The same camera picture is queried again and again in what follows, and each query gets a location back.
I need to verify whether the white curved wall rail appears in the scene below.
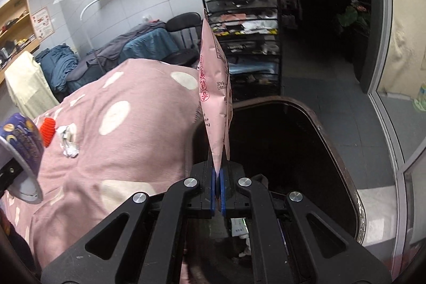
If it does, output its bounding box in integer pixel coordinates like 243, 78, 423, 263
79, 0, 103, 50

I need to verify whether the purple instant noodle cup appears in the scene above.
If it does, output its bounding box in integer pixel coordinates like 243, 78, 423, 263
0, 112, 46, 205

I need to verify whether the wall poster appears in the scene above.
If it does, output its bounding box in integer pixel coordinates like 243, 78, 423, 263
31, 6, 54, 41

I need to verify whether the massage bed with blue cover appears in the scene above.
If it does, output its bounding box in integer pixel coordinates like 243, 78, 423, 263
66, 21, 179, 94

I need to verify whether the pink snack pouch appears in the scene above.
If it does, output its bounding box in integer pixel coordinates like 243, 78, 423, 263
198, 16, 232, 197

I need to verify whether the pile of blue towels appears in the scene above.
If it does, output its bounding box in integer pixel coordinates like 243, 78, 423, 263
35, 44, 79, 94

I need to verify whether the green bottle on floor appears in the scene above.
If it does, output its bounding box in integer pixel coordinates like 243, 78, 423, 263
413, 82, 426, 112

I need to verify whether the cream cloth on rack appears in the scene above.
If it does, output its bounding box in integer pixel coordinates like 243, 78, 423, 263
4, 51, 59, 119

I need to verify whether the black storage trolley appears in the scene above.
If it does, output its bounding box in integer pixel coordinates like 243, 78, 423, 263
202, 0, 282, 101

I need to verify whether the pink polka dot bed cover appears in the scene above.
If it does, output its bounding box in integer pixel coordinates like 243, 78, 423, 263
4, 59, 201, 267

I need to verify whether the black stool chair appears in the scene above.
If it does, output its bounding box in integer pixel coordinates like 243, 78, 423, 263
163, 12, 202, 68

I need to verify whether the potted plant with flowers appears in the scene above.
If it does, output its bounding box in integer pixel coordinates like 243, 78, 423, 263
338, 0, 371, 36

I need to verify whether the wooden shelf cabinet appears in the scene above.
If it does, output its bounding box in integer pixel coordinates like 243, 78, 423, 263
1, 0, 40, 84

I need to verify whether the brown trash bin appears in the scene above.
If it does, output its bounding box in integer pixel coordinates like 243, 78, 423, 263
185, 97, 365, 283

